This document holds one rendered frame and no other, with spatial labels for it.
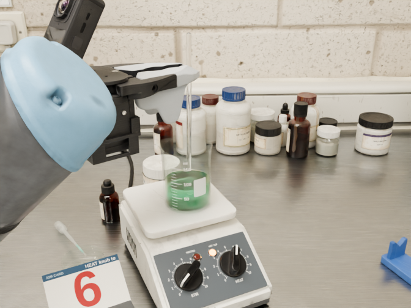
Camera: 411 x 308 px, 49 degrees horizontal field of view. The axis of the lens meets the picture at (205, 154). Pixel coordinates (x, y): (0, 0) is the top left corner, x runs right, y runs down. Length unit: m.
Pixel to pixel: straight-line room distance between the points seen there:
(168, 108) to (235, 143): 0.43
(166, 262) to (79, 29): 0.27
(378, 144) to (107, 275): 0.61
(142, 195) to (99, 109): 0.35
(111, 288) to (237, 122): 0.45
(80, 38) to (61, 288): 0.29
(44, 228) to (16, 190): 0.45
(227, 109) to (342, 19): 0.34
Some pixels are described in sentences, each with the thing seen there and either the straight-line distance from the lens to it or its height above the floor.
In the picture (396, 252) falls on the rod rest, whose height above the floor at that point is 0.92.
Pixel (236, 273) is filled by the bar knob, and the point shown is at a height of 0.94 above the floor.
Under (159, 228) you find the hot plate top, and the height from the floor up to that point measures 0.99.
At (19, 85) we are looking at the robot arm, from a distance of 0.26.
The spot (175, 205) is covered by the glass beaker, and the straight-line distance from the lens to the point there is 0.56.
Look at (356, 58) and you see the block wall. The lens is 1.10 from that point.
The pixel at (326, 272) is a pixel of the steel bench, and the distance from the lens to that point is 0.63.
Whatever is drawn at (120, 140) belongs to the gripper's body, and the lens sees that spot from 0.47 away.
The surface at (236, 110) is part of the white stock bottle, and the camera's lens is 0.89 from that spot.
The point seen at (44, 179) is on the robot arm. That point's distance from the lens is 0.28.
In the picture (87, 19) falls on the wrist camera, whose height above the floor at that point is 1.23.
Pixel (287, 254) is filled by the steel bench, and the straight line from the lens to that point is 0.65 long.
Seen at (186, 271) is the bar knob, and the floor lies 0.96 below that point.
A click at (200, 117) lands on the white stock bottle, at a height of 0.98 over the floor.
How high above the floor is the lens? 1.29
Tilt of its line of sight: 25 degrees down
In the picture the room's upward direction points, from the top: 1 degrees counter-clockwise
